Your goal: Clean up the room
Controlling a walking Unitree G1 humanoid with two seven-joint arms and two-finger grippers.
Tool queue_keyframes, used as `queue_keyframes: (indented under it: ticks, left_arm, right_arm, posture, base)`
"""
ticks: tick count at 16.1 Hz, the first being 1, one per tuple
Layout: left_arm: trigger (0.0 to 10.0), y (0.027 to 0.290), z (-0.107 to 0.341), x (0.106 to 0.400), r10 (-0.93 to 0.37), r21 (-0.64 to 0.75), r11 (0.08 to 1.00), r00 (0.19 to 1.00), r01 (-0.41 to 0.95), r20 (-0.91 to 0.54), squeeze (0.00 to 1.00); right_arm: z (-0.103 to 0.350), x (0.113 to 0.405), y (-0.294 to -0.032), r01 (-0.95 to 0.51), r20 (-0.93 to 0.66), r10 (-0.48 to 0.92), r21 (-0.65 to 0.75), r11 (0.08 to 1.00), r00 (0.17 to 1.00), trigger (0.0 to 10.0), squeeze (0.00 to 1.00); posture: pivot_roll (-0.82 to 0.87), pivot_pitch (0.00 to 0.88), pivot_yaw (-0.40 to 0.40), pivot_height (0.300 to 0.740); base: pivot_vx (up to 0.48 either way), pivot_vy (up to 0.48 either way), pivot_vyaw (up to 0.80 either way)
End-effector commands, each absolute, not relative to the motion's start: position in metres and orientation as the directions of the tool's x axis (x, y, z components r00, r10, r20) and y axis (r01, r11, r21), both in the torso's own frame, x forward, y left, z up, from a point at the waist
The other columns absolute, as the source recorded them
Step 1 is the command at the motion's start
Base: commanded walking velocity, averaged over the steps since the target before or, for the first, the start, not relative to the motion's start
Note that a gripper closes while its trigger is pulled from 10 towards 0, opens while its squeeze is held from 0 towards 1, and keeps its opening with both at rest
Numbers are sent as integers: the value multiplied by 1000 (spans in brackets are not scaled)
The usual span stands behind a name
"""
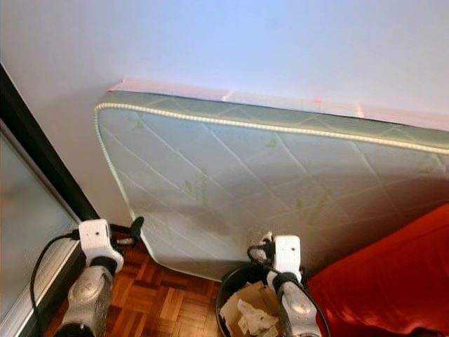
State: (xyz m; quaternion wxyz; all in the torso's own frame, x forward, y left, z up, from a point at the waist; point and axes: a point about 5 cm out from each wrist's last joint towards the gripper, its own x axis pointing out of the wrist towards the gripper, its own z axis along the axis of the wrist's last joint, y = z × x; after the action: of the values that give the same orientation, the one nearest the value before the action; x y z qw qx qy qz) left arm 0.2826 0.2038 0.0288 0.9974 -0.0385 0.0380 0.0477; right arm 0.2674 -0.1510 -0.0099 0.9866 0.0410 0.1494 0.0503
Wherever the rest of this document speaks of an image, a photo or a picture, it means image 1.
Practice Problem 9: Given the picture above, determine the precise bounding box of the brown cardboard piece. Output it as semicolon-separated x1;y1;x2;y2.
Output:
220;281;281;331

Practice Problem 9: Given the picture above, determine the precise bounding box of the black round waste bin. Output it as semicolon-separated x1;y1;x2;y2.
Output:
216;263;288;337

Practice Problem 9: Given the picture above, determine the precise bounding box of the frosted glass sliding door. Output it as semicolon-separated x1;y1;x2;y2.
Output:
0;63;100;337

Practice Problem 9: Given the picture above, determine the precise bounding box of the red sofa cushion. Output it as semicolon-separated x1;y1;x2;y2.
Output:
305;204;449;337

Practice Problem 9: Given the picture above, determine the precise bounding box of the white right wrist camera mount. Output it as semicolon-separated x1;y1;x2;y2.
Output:
274;235;302;276

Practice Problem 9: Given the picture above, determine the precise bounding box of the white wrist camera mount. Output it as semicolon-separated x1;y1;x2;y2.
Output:
79;219;121;271
274;235;302;276

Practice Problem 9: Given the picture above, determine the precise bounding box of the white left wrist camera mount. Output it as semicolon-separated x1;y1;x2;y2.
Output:
79;219;121;271

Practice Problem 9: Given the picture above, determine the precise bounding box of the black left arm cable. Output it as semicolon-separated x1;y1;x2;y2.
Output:
30;230;83;337

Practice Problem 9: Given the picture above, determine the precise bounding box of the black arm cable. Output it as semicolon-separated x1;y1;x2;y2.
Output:
30;230;83;337
247;246;332;337

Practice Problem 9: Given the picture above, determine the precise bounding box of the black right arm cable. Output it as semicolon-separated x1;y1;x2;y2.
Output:
247;246;332;337

